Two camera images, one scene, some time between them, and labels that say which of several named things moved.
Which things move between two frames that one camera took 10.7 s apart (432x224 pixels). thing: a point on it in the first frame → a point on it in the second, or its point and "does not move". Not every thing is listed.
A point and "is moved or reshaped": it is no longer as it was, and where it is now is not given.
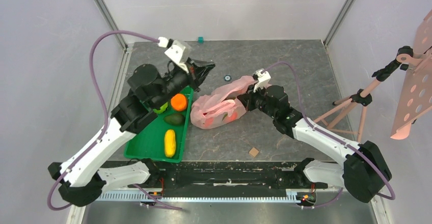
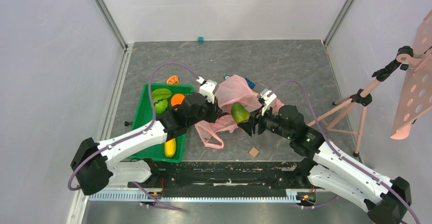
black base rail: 226,176 does not move
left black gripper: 197,71 → 215,111
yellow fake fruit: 170,143 does not move
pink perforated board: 416,101 does not move
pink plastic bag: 217,108 is moved or reshaped
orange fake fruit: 179,102 does not move
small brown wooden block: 254,151 does not move
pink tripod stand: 349,117 does not move
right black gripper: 253,92 → 255,125
